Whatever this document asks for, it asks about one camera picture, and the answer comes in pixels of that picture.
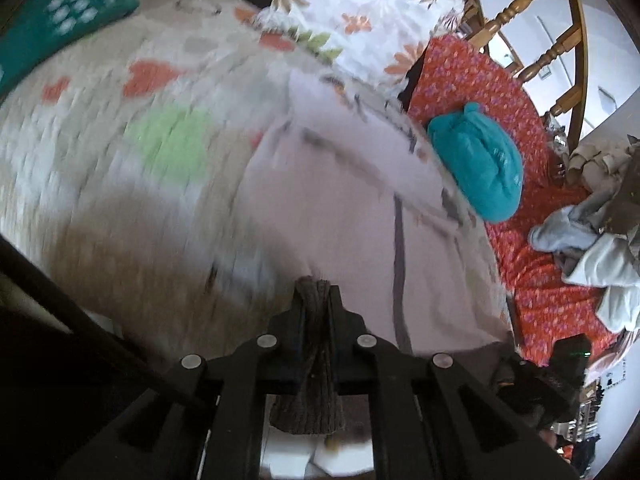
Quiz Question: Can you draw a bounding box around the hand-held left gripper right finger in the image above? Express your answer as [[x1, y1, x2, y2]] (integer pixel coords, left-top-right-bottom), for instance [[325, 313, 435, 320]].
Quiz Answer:
[[327, 282, 577, 480]]

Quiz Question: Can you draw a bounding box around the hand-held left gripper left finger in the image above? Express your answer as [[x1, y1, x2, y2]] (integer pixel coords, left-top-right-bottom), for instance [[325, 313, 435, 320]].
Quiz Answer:
[[59, 279, 307, 480]]

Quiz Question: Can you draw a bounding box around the grey-brown knit cloth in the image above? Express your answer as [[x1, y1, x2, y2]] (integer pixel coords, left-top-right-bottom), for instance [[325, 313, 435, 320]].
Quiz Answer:
[[269, 277, 347, 436]]

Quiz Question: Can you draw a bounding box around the white garment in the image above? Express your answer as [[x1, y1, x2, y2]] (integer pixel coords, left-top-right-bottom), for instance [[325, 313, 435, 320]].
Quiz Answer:
[[562, 232, 640, 334]]

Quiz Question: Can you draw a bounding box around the grey-blue garment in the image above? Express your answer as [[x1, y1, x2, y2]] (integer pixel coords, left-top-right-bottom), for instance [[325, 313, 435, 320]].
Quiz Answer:
[[528, 194, 627, 272]]

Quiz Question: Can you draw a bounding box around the pale pink cloth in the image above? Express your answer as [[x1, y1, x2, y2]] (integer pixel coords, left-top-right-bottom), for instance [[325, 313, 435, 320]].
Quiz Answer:
[[234, 67, 517, 357]]

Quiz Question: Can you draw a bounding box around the black bar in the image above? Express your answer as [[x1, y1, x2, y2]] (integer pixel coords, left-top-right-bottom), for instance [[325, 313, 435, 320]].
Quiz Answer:
[[0, 234, 217, 412]]

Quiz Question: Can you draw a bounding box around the beige crumpled cloth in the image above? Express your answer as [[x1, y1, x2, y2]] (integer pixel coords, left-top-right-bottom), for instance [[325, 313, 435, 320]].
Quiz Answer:
[[565, 135, 640, 187]]

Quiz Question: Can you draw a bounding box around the teal cloth bundle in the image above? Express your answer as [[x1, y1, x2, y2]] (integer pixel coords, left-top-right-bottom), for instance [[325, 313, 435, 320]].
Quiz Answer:
[[426, 102, 525, 224]]

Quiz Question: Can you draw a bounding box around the patchwork quilt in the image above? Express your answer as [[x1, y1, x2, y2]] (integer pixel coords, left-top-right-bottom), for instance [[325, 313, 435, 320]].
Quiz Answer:
[[0, 0, 501, 361]]

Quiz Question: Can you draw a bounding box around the red floral sheet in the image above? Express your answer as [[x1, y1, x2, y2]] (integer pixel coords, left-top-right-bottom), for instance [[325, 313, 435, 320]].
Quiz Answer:
[[406, 35, 622, 370]]

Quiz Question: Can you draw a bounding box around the floral white pillow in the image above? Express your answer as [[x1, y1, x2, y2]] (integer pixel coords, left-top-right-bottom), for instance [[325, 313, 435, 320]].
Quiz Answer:
[[254, 0, 467, 97]]

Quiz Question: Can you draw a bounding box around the wooden spindle headboard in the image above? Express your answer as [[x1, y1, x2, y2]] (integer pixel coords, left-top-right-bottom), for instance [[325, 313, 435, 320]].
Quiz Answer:
[[428, 0, 592, 157]]

